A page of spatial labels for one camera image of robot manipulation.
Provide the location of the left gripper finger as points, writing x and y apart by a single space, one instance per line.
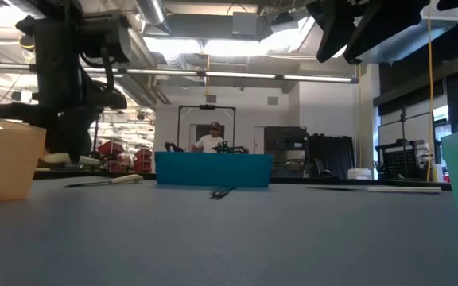
62 139
82 139

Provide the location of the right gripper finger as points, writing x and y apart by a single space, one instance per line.
336 24
384 24

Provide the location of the small black clip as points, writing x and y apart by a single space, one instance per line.
225 191

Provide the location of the background black robot arm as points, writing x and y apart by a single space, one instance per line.
171 146
229 149

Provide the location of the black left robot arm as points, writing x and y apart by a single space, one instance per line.
102 35

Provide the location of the orange plastic bin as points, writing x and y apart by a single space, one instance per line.
6 159

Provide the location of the long ceiling light fixture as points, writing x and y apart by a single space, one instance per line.
312 78

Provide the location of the red bin shelf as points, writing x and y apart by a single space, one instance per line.
143 161

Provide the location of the grey ceiling vent box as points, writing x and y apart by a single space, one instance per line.
245 24

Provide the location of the black shelf cabinet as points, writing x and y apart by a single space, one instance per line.
284 139

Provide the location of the person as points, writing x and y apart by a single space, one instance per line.
209 143

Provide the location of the black curtain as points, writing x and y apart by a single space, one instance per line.
332 155

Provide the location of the blue plastic bin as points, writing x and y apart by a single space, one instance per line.
213 168

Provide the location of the black mesh cart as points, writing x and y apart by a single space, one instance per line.
402 163

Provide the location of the round silver ceiling duct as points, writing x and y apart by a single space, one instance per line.
151 12

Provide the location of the black background gantry frame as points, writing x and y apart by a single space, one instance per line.
207 107

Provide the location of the black table frame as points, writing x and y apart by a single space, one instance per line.
420 183

